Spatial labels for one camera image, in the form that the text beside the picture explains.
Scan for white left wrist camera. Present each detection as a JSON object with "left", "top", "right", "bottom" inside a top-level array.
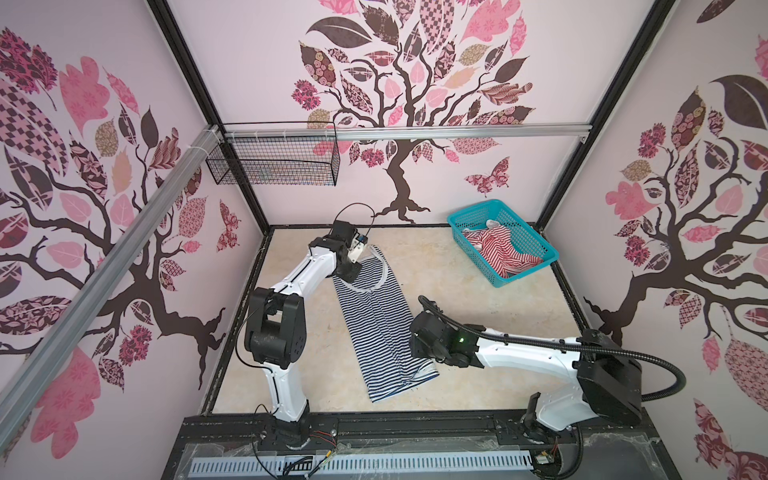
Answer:
[{"left": 347, "top": 235, "right": 368, "bottom": 263}]

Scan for white slotted cable duct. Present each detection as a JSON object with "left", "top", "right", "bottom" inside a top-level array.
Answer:
[{"left": 186, "top": 451, "right": 533, "bottom": 479}]

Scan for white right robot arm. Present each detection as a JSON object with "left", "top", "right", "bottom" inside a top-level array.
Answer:
[{"left": 409, "top": 310, "right": 642, "bottom": 443}]

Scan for teal plastic basket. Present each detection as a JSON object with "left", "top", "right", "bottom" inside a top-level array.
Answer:
[{"left": 447, "top": 199, "right": 559, "bottom": 288}]

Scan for aluminium rail left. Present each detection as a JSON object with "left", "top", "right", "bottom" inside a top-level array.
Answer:
[{"left": 1, "top": 124, "right": 220, "bottom": 447}]

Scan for aluminium rail back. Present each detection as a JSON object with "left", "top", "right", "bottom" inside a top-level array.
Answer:
[{"left": 224, "top": 123, "right": 592, "bottom": 141}]

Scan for black corrugated cable conduit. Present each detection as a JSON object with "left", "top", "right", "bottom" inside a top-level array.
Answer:
[{"left": 418, "top": 295, "right": 687, "bottom": 403}]

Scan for aluminium rail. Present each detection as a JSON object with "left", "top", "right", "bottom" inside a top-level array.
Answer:
[
  {"left": 1, "top": 124, "right": 220, "bottom": 447},
  {"left": 224, "top": 123, "right": 592, "bottom": 141}
]

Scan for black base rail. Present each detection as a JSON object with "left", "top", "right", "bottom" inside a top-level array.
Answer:
[{"left": 179, "top": 409, "right": 649, "bottom": 451}]

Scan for black wire mesh basket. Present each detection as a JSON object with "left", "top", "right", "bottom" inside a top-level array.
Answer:
[{"left": 206, "top": 120, "right": 341, "bottom": 186}]

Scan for black corner frame post right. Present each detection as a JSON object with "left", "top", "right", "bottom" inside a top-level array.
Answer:
[{"left": 535, "top": 0, "right": 678, "bottom": 233}]

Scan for black corner frame post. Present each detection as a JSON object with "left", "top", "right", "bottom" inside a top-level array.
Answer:
[
  {"left": 535, "top": 0, "right": 678, "bottom": 233},
  {"left": 147, "top": 0, "right": 271, "bottom": 235}
]

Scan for black corner frame post left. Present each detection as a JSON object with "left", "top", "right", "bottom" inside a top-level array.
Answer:
[{"left": 147, "top": 0, "right": 271, "bottom": 235}]

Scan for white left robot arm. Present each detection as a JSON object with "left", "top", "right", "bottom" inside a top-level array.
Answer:
[{"left": 243, "top": 220, "right": 368, "bottom": 424}]

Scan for red white striped tank top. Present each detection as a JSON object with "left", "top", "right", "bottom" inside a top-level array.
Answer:
[{"left": 462, "top": 220, "right": 542, "bottom": 279}]

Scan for blue white striped tank top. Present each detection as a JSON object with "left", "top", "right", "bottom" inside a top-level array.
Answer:
[{"left": 333, "top": 246, "right": 439, "bottom": 403}]

